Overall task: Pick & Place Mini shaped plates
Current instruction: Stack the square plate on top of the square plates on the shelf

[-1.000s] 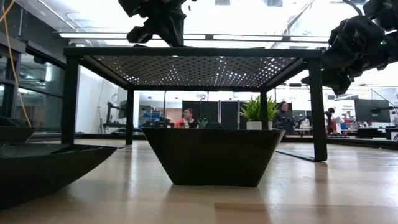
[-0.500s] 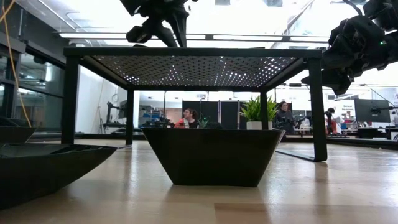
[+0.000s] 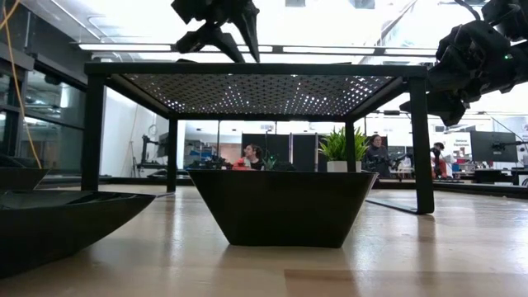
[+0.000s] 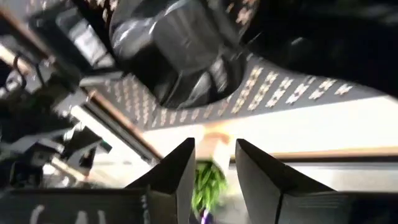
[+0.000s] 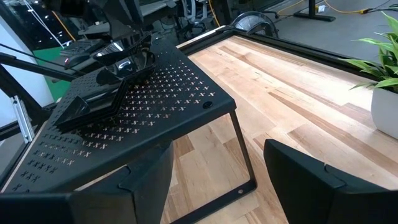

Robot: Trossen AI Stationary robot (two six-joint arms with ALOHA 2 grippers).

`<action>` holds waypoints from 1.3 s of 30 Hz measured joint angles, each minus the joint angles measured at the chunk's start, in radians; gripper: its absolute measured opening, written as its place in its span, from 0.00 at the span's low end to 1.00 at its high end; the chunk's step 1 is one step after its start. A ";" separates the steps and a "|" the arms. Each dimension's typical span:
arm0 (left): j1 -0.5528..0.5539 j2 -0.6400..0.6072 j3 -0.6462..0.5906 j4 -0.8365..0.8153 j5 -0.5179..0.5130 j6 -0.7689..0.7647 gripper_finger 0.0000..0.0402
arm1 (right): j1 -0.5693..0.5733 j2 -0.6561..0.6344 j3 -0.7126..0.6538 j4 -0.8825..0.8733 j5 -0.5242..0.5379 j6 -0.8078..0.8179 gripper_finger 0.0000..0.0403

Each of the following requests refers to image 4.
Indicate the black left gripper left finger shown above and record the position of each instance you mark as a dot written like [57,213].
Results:
[161,202]

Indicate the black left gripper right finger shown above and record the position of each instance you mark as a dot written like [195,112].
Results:
[295,202]

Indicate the round wavy black plate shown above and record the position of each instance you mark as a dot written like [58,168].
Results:
[177,53]

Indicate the square flared black plate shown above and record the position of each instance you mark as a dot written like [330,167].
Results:
[311,37]

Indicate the small square black plate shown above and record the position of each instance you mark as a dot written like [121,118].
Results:
[81,40]

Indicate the green plant in white pot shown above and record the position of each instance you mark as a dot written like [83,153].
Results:
[208,186]

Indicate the black perforated metal shelf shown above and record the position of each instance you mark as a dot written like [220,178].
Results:
[363,91]

